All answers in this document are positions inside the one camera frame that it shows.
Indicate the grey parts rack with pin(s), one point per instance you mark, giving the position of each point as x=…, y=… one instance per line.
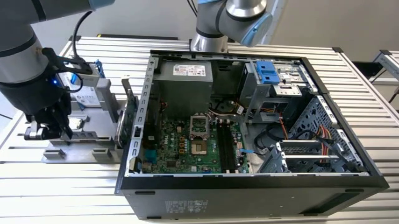
x=93, y=121

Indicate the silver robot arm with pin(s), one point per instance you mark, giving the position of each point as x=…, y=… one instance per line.
x=19, y=53

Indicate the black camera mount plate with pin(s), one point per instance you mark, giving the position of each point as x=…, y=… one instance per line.
x=77, y=66

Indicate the perforated metal disk cage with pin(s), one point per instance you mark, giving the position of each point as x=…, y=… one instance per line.
x=300, y=145

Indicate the hard disk in blue carrier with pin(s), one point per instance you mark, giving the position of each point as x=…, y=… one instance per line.
x=88, y=100

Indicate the blue drive bay latch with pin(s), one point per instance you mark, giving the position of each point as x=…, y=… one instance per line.
x=266, y=72

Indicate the metal slat side table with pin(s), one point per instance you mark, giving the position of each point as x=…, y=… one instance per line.
x=387, y=57

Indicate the CPU socket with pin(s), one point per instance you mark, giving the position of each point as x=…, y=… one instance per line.
x=199, y=147

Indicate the black open PC case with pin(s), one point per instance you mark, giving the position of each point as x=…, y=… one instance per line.
x=217, y=205

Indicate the green motherboard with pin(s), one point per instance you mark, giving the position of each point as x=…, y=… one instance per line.
x=173, y=149

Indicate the grey power supply unit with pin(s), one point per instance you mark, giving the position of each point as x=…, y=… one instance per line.
x=183, y=93

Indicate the black RAM slot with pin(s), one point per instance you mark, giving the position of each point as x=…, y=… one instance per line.
x=233, y=149
x=225, y=149
x=221, y=149
x=229, y=149

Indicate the silver CPU chip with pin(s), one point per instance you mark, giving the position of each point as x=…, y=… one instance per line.
x=77, y=123

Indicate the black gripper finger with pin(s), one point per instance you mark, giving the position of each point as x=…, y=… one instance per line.
x=63, y=121

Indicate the RAM memory stick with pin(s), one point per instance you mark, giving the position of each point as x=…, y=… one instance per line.
x=88, y=140
x=84, y=135

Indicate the small silver camera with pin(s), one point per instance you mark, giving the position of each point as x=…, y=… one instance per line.
x=33, y=134

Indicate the metal drive bay cage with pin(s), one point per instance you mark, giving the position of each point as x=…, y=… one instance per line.
x=287, y=91

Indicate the green graphics card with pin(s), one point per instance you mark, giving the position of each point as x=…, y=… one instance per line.
x=127, y=121

